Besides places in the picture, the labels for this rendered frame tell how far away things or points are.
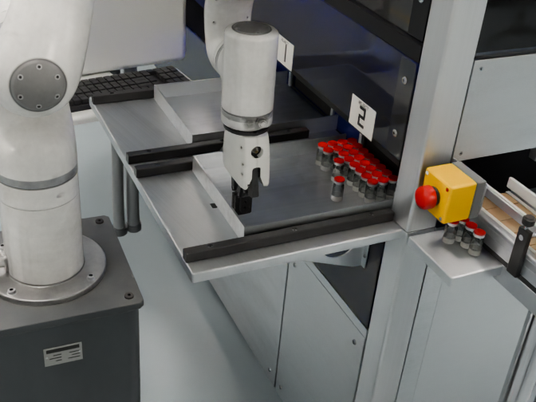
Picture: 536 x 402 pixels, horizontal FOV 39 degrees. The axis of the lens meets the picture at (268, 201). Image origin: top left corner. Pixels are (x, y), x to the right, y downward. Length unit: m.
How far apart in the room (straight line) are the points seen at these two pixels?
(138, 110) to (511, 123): 0.81
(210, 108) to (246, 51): 0.61
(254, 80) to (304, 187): 0.36
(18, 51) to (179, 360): 1.50
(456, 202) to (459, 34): 0.27
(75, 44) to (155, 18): 1.12
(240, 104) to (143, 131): 0.49
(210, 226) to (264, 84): 0.29
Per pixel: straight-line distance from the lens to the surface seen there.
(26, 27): 1.01
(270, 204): 1.41
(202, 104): 1.77
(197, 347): 2.39
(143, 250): 2.77
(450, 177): 1.27
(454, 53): 1.24
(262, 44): 1.15
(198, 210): 1.38
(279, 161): 1.55
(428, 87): 1.27
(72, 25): 1.02
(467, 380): 1.81
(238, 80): 1.18
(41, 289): 1.23
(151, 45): 2.16
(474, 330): 1.70
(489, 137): 1.38
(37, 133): 1.12
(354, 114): 1.47
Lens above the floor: 1.63
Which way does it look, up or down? 32 degrees down
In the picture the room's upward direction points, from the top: 5 degrees clockwise
